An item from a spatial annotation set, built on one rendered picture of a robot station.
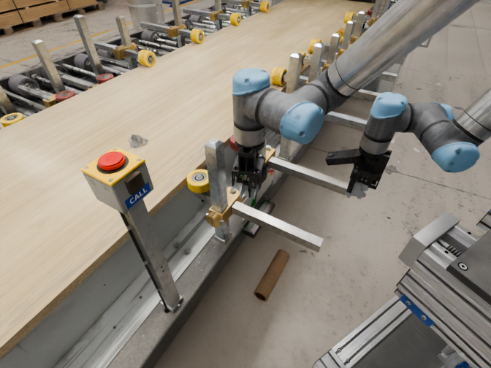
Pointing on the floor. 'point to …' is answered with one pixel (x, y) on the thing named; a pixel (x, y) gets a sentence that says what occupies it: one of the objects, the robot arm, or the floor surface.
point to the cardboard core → (266, 285)
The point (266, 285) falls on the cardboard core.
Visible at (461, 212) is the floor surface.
